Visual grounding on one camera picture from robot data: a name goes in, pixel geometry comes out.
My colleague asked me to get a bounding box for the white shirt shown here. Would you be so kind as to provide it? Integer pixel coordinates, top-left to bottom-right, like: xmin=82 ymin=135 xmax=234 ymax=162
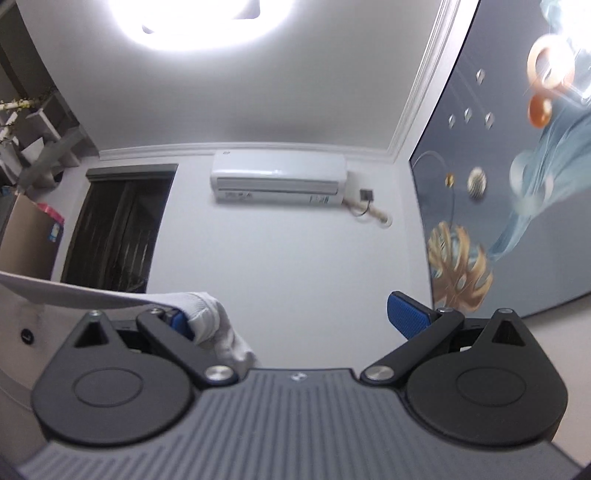
xmin=0 ymin=270 xmax=257 ymax=444

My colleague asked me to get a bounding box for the dark window grille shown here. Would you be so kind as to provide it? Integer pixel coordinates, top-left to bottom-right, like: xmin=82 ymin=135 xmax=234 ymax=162
xmin=61 ymin=164 xmax=177 ymax=293

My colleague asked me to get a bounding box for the cardboard box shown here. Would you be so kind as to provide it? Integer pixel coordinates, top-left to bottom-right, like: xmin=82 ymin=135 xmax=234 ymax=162
xmin=0 ymin=194 xmax=62 ymax=280

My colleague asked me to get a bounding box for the white air conditioner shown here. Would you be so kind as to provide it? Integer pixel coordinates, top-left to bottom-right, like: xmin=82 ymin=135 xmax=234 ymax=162
xmin=211 ymin=150 xmax=348 ymax=205

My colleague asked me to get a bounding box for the pink lid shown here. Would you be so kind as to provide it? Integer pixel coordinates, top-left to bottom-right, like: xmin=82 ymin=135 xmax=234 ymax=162
xmin=37 ymin=203 xmax=65 ymax=226

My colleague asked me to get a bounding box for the round ceiling lamp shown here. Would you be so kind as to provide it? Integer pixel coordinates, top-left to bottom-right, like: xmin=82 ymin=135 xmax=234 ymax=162
xmin=105 ymin=1 xmax=297 ymax=55

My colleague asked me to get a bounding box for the wall socket with plug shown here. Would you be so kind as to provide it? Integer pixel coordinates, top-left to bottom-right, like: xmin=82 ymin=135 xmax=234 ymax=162
xmin=342 ymin=189 xmax=393 ymax=228

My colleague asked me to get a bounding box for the framed wall picture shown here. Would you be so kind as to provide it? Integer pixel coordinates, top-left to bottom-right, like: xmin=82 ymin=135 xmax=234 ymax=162
xmin=410 ymin=1 xmax=590 ymax=315

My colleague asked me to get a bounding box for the wall shelf unit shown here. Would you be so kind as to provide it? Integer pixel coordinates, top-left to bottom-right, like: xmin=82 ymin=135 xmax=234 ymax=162
xmin=1 ymin=1 xmax=98 ymax=191

